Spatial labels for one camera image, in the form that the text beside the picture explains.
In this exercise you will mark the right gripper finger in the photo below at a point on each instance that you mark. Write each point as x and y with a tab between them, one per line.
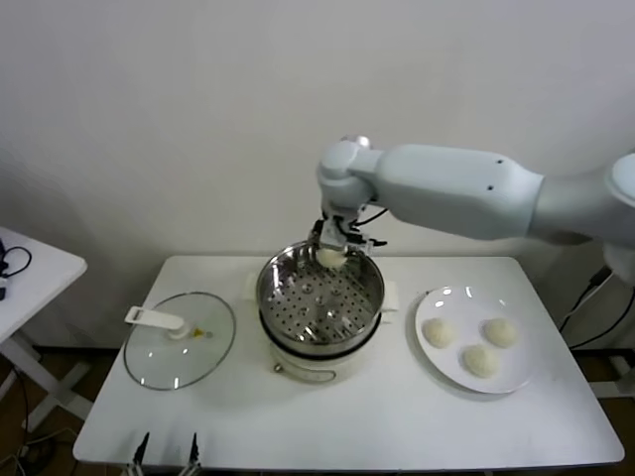
349	252
313	250

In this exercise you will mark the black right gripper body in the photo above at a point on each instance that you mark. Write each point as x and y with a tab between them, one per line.
333	232

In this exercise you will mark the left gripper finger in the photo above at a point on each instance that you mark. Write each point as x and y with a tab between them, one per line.
194	451
141	456

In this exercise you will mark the white steamed baozi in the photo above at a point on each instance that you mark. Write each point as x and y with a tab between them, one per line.
502	332
331	258
439	333
479	360

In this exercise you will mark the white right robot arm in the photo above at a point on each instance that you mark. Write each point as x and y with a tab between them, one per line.
446	188

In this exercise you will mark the perforated steel steamer basket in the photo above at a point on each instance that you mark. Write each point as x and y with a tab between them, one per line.
317	307

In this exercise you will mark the cream electric cooker pot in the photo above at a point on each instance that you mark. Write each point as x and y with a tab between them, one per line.
307	367

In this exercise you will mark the white folding side table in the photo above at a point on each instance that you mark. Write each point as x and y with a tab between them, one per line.
44	287

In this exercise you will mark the white round plate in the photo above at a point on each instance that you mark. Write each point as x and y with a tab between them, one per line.
516	367

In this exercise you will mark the small dark device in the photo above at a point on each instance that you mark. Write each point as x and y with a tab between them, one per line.
2	293

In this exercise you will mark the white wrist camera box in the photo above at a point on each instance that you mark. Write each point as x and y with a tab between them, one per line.
366	243

